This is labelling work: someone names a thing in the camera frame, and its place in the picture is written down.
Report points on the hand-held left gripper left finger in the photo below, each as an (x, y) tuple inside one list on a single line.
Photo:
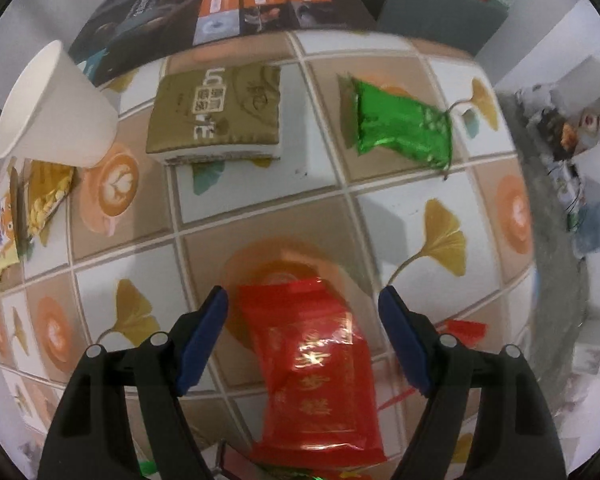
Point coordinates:
[(202, 340)]

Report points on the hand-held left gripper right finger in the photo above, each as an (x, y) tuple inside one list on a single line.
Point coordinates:
[(405, 340)]

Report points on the red foil packet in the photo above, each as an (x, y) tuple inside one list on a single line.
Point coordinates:
[(310, 375)]

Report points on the ginkgo print tablecloth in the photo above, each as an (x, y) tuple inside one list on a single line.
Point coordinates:
[(290, 180)]

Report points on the gold peanut snack packet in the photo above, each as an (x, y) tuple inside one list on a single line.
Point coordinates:
[(45, 200)]

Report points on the green foil packet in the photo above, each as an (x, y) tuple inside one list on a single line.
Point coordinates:
[(400, 125)]

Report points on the olive brown tissue pack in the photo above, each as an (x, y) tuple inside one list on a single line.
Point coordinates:
[(215, 110)]

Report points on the yellow cookie packet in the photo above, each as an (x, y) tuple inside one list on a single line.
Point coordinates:
[(0, 230)]

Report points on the white paper cup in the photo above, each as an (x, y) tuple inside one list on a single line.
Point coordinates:
[(55, 110)]

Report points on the dark printed box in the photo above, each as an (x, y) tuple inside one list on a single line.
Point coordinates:
[(170, 0)]

